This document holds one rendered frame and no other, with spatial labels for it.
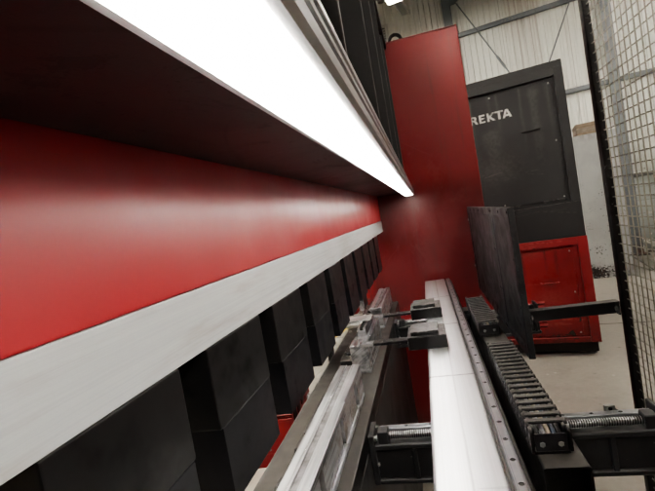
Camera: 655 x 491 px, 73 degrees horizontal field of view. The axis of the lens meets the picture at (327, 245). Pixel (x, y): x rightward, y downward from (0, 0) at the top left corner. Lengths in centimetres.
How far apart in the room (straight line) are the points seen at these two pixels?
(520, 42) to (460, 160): 661
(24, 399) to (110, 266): 11
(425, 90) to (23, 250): 238
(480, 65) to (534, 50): 90
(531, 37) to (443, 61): 645
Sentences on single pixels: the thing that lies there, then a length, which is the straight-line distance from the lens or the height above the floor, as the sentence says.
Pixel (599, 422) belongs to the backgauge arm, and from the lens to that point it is 119.
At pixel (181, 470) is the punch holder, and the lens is 44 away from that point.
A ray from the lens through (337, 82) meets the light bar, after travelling 23.
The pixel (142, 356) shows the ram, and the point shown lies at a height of 131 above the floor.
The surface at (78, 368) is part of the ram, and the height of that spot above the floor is 132.
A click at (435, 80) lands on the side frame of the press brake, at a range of 259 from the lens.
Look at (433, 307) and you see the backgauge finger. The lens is 163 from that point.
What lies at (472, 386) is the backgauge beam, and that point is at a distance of 105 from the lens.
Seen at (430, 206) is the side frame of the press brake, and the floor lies 138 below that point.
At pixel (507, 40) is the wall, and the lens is 904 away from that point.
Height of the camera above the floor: 139
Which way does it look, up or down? 3 degrees down
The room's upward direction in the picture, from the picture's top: 10 degrees counter-clockwise
